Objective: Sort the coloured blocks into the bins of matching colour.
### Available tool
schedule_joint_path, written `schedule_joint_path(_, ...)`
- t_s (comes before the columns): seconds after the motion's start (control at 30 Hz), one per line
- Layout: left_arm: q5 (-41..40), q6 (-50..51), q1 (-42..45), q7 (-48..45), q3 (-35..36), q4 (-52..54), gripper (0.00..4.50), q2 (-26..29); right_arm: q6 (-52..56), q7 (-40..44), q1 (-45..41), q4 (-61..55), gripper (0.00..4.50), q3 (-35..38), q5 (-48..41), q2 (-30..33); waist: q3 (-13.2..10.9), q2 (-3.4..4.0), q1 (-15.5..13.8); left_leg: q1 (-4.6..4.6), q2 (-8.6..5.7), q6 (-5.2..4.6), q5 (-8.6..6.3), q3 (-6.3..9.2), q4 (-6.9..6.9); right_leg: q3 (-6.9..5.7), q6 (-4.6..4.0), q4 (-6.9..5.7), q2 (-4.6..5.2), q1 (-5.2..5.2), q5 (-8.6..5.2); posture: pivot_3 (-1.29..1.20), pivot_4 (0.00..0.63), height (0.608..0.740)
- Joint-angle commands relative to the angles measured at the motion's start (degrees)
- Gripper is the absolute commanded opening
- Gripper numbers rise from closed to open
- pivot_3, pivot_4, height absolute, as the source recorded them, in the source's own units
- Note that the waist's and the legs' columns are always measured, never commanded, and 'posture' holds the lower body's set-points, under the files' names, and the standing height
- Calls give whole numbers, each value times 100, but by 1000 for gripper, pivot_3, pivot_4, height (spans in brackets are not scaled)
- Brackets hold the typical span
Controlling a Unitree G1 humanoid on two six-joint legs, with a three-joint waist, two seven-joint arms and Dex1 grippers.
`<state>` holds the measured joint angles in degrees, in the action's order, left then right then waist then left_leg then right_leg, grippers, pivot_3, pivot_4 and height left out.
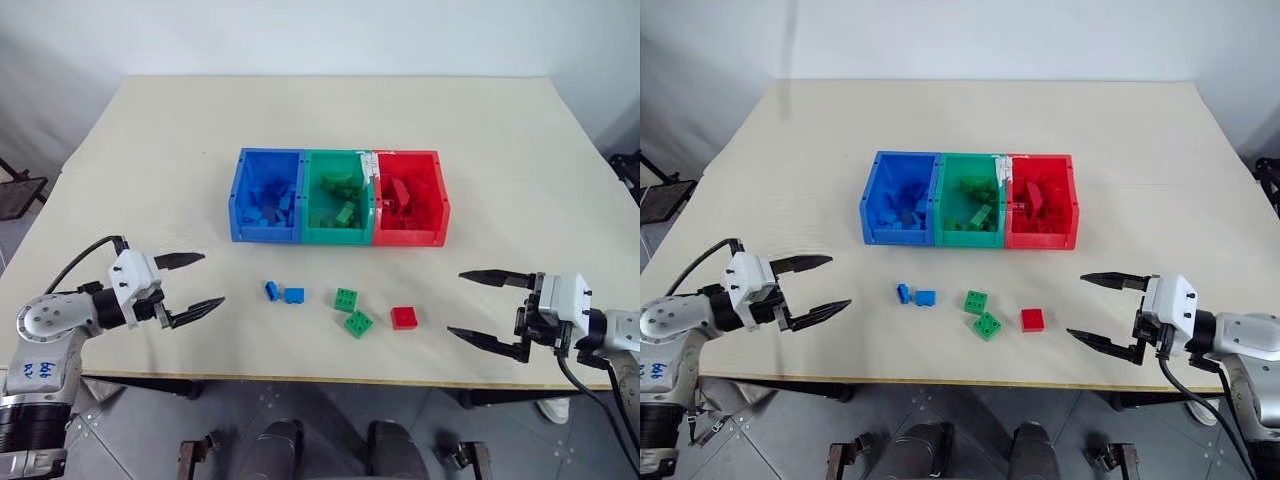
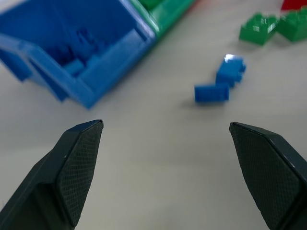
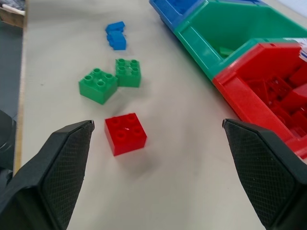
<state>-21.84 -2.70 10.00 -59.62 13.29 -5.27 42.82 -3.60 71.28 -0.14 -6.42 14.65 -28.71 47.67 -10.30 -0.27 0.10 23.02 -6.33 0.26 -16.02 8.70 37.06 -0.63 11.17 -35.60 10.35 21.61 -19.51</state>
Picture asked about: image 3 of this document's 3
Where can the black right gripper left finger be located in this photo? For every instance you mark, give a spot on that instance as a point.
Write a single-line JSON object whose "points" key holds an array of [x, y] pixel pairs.
{"points": [[51, 177]]}

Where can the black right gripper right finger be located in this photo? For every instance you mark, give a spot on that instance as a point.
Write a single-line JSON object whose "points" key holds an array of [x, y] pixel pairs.
{"points": [[263, 172]]}

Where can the dark rounded object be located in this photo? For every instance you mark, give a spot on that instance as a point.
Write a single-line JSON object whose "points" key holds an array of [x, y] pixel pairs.
{"points": [[6, 141]]}

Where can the red plastic bin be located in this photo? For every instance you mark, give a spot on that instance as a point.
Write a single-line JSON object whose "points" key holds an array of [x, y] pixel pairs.
{"points": [[263, 95]]}

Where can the red blocks pile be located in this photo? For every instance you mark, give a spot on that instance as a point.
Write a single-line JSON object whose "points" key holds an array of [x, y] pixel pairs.
{"points": [[285, 95]]}

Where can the red building block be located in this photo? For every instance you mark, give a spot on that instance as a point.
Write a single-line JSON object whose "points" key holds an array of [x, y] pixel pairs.
{"points": [[125, 134]]}

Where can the green building block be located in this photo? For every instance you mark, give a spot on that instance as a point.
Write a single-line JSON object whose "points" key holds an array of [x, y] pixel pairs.
{"points": [[128, 72], [98, 85]]}

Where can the green block in bin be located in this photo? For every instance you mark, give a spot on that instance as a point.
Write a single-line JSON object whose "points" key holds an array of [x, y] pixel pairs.
{"points": [[226, 51]]}

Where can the green plastic bin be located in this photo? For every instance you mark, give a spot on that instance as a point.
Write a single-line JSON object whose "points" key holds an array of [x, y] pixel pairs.
{"points": [[216, 33]]}

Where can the blue building block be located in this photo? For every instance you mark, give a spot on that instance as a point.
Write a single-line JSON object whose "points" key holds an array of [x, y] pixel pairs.
{"points": [[114, 26], [116, 41]]}

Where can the brown cardboard box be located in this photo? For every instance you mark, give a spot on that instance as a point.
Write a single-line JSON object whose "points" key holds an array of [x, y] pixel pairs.
{"points": [[10, 18]]}

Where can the blue plastic bin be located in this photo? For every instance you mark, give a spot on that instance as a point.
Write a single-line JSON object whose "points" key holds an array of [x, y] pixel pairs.
{"points": [[172, 10]]}

